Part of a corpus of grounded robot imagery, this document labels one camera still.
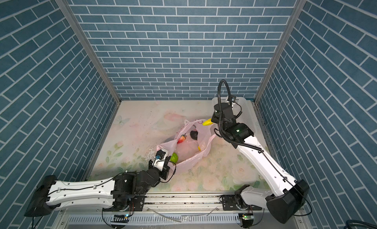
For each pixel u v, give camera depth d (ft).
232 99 1.96
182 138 3.06
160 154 1.96
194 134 3.11
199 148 2.97
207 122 2.44
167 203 2.47
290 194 1.23
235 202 2.38
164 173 2.06
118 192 1.67
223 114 1.68
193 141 3.19
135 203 2.42
